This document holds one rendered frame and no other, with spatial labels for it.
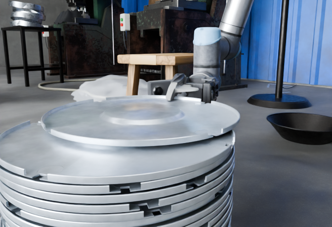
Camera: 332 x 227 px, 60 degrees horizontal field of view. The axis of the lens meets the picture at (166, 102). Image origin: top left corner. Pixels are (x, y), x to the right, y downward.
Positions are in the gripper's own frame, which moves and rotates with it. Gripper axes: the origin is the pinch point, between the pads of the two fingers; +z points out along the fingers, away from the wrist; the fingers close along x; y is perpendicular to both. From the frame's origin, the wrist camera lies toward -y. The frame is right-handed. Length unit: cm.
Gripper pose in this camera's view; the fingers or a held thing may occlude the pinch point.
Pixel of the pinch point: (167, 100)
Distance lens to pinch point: 55.9
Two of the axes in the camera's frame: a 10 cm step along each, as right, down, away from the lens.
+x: 0.0, 9.8, 1.9
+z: -3.1, 1.8, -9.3
